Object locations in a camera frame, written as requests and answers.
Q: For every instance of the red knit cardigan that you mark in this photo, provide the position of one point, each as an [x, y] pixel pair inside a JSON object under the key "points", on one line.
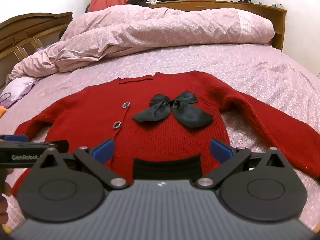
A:
{"points": [[162, 140]]}

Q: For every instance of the pink floral bed sheet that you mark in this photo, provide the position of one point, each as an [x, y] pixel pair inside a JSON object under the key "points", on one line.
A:
{"points": [[250, 67]]}

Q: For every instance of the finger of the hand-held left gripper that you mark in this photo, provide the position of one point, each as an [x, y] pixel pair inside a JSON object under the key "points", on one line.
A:
{"points": [[13, 138], [25, 147]]}

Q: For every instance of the pink floral duvet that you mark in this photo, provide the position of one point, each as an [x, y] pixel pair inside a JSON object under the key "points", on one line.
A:
{"points": [[150, 35]]}

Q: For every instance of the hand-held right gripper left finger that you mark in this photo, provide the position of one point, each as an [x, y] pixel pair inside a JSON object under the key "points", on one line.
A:
{"points": [[103, 151]]}

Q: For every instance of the wooden headboard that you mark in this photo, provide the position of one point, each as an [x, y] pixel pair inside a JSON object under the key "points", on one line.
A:
{"points": [[25, 35]]}

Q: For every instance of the person's left hand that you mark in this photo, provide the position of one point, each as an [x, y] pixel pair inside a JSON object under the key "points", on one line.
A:
{"points": [[3, 210]]}

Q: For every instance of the orange object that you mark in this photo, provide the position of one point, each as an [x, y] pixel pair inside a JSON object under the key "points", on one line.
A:
{"points": [[2, 111]]}

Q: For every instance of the lilac cloth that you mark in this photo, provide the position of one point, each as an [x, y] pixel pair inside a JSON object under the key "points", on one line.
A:
{"points": [[17, 87]]}

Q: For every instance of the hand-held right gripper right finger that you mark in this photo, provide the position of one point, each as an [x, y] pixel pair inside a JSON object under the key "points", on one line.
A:
{"points": [[221, 151]]}

